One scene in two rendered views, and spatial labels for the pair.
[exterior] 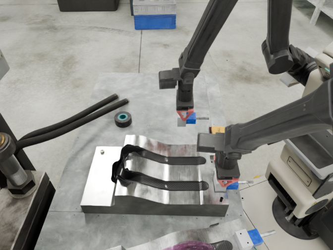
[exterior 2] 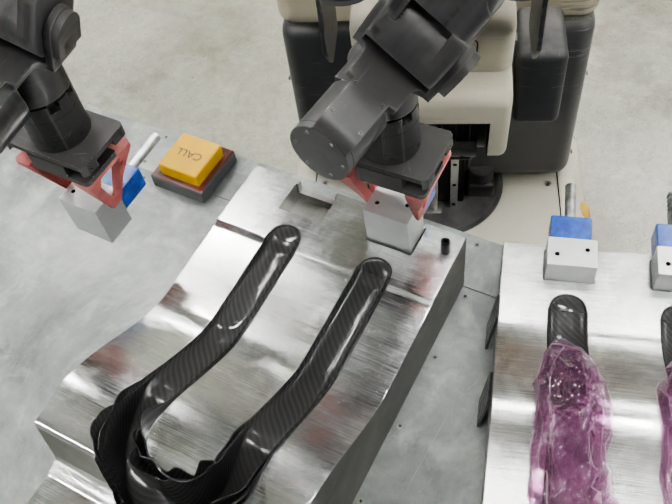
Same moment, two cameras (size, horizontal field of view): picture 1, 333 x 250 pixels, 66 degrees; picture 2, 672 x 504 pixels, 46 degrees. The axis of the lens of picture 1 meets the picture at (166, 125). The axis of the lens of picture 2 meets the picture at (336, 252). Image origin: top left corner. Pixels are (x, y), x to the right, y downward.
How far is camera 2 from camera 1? 0.38 m
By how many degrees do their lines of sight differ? 36
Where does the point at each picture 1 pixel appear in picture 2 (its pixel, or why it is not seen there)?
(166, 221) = (404, 448)
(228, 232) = (532, 286)
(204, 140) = (351, 116)
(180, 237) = (514, 406)
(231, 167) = (420, 138)
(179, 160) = (242, 302)
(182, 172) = (292, 311)
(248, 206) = not seen: hidden behind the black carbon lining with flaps
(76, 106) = not seen: outside the picture
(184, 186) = (343, 327)
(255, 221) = not seen: hidden behind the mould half
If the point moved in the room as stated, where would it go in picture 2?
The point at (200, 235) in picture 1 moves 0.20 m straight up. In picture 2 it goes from (519, 356) to (542, 230)
